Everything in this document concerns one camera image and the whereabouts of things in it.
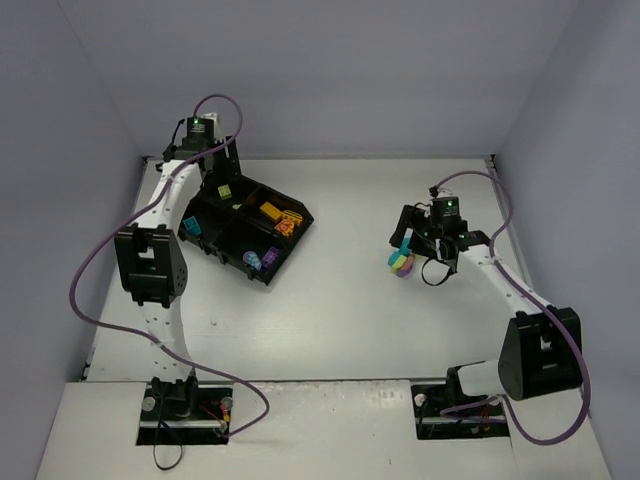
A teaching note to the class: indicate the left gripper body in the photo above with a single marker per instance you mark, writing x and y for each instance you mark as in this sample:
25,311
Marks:
228,159

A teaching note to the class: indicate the mixed lego cluster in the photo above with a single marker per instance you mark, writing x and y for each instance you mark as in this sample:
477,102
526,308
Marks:
400,265

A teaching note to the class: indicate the purple arch lego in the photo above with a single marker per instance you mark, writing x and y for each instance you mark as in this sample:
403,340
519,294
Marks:
270,257

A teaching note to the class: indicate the purple flower lego block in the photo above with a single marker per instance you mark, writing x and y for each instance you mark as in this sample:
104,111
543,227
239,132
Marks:
252,259

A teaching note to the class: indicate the yellow-green lego in tray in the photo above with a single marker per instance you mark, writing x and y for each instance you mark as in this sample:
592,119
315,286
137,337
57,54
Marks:
224,192

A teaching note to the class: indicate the orange and lime lego stack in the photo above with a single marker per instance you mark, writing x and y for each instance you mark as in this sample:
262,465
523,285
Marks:
271,212

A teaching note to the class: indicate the black compartment tray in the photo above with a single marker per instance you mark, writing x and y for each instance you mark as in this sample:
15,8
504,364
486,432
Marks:
227,233

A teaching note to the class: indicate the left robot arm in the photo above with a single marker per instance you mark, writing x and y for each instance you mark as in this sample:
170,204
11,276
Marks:
154,271

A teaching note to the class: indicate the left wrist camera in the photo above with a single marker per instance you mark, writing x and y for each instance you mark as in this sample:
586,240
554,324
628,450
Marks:
210,123

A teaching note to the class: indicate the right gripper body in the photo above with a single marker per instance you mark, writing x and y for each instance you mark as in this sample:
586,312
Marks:
409,226

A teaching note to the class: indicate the orange rounded lego block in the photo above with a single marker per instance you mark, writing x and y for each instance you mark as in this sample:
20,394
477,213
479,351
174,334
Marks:
288,222

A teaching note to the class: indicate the teal lego in tray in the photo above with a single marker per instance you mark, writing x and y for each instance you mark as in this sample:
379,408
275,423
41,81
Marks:
192,226

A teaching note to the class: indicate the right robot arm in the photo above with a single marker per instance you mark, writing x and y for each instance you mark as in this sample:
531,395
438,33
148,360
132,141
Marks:
535,359

